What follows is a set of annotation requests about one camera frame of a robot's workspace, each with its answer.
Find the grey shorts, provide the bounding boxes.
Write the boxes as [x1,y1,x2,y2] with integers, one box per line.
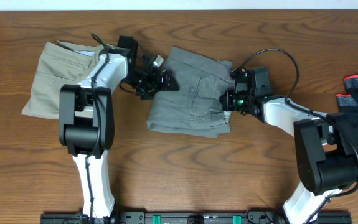
[147,47,234,138]

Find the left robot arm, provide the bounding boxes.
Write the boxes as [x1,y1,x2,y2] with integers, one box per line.
[59,49,179,223]

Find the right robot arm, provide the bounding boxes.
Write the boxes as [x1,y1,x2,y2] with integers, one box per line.
[219,89,358,223]

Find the folded khaki shorts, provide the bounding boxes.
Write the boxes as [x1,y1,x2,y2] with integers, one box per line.
[22,40,103,119]

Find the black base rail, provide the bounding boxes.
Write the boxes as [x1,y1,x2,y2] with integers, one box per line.
[40,209,353,224]

